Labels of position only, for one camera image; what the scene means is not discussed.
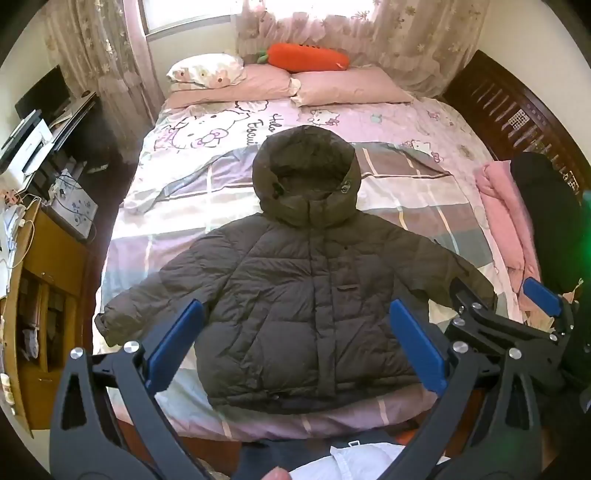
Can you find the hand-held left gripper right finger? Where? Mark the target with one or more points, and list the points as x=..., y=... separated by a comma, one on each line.
x=415, y=344

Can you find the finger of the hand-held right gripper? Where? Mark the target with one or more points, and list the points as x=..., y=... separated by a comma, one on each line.
x=471, y=300
x=541, y=296

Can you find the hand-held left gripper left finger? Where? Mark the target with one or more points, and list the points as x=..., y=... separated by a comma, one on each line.
x=178, y=339

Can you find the dark olive puffer jacket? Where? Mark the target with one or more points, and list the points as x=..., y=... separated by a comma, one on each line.
x=295, y=277

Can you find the pink folded blanket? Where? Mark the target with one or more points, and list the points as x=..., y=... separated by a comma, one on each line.
x=508, y=221

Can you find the black cloth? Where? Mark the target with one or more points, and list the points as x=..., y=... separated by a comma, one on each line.
x=545, y=207

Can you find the plaid quilt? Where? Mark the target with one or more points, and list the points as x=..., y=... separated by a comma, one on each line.
x=415, y=203

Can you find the person's white garment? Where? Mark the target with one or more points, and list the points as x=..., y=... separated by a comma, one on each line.
x=369, y=461

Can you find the wooden cabinet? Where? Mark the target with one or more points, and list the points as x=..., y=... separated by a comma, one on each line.
x=41, y=277

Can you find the white floral box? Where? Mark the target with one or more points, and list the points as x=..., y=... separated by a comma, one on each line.
x=74, y=207

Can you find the dark wooden headboard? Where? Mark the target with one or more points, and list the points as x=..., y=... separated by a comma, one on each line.
x=517, y=110

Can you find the pink cartoon print bedsheet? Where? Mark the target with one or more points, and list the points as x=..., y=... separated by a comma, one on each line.
x=217, y=129

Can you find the pink pillow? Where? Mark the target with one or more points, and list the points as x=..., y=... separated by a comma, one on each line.
x=346, y=85
x=240, y=85

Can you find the white printer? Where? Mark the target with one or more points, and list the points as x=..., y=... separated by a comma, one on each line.
x=25, y=143

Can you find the floral pillow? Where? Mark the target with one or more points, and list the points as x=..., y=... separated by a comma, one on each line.
x=205, y=69

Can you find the black monitor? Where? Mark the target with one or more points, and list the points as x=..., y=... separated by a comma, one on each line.
x=44, y=92

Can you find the pink ruffled curtain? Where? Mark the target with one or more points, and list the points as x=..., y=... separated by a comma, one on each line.
x=369, y=27

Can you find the orange carrot plush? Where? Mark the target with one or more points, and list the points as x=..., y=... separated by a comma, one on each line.
x=304, y=57

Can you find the floral lace curtain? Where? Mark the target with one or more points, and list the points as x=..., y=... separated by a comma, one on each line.
x=106, y=50

